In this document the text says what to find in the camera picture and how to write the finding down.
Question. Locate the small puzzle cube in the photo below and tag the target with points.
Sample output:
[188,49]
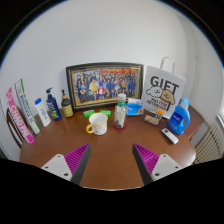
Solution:
[159,115]

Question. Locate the pink shuttlecock tube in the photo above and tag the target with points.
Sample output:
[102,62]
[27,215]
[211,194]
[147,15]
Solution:
[19,118]

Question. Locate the white bottle with blue cap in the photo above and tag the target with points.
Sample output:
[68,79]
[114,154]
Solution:
[43,113]

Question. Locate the dark wooden chair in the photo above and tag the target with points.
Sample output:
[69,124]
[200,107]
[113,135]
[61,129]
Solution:
[11,128]

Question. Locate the dark blue pump bottle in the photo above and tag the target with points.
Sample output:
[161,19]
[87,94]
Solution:
[54,108]

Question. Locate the blue tissue pack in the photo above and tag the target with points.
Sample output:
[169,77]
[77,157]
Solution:
[135,109]

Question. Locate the white paper gift bag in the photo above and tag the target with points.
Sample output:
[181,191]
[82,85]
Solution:
[163,90]

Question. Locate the white shuttlecock tube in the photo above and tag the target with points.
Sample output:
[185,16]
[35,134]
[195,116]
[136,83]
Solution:
[26,106]

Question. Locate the small green packet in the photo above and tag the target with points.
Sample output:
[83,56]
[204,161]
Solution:
[105,112]
[89,113]

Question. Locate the framed group photo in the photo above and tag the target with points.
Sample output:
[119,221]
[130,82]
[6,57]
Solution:
[103,85]

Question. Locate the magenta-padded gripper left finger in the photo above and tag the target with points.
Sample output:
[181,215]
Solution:
[56,165]

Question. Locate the blue detergent bottle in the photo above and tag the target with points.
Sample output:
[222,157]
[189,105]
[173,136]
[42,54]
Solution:
[179,120]

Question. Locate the flat round red coaster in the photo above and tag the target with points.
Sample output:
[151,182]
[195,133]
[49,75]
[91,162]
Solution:
[115,127]

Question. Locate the clear bottle with green label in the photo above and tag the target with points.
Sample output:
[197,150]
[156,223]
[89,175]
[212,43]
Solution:
[120,113]

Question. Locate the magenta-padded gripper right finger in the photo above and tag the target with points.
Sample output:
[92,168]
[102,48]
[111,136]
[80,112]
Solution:
[165,165]

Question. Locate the white radiator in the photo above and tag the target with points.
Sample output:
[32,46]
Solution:
[210,145]

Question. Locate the dark bottle with yellow label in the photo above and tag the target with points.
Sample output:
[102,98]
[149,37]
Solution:
[67,107]

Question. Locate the small snack packet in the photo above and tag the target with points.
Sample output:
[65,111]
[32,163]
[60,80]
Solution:
[151,120]

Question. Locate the white remote control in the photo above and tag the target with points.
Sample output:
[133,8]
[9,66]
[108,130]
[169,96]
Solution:
[170,135]

